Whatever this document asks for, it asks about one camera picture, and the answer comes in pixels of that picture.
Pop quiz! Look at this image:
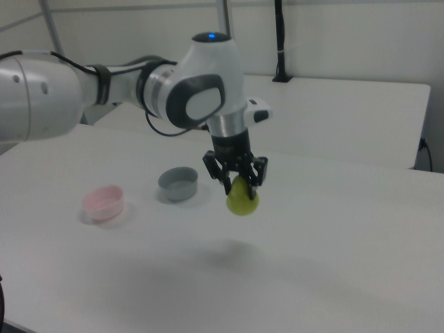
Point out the black wall cable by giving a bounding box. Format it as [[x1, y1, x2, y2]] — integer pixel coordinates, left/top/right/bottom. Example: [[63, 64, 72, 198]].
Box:
[[417, 136, 435, 172]]

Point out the grey partition frame post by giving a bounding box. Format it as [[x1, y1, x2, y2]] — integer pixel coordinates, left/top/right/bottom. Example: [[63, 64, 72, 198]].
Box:
[[215, 0, 233, 37], [38, 0, 66, 55]]

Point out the black strap on arm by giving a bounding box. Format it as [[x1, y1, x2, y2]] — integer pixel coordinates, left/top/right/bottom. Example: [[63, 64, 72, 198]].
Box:
[[92, 63, 112, 105]]

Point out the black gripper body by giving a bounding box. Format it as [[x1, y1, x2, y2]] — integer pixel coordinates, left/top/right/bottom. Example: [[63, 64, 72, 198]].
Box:
[[210, 128, 253, 164]]

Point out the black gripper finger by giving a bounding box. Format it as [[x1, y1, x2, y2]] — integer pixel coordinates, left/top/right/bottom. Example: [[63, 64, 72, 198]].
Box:
[[202, 149, 233, 198], [239, 152, 269, 201]]

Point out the green pear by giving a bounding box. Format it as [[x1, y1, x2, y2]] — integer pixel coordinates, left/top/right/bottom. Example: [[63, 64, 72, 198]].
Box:
[[225, 175, 261, 217]]

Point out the grey bowl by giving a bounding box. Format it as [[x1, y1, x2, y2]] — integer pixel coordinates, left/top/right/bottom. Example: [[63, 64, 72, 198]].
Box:
[[157, 166, 200, 203]]

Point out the pink bowl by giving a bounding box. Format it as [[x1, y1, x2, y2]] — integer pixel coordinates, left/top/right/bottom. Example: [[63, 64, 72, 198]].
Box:
[[82, 184, 126, 223]]

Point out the black camera pole with clamp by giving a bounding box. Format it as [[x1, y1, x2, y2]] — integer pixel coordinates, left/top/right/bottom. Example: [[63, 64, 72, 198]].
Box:
[[271, 0, 293, 83]]

